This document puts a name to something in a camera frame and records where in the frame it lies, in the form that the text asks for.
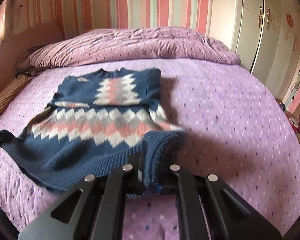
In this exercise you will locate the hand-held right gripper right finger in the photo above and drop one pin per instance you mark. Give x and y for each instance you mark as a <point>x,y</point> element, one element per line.
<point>175,180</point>

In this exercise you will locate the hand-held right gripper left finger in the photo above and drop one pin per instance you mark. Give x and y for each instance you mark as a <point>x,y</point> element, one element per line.
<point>135,170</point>

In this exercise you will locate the navy diamond-pattern knit sweater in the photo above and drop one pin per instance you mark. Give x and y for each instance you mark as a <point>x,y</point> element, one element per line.
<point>90,120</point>

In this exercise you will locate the tan pillow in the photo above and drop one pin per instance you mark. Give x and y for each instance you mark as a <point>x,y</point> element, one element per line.
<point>5,100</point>

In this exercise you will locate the bed with purple dotted sheet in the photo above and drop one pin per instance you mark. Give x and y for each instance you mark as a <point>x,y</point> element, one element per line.
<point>227,130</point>

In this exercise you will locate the pink padded headboard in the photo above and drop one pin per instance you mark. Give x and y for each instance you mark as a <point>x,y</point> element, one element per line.
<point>35,37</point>

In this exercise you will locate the purple dotted quilt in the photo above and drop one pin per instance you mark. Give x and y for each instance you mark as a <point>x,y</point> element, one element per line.
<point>140,45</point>

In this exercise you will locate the pink curtain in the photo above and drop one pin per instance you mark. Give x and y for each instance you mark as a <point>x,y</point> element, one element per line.
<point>15,7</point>

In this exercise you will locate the white wardrobe with floral decals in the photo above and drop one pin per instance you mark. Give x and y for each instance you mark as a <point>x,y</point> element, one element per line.
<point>270,30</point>

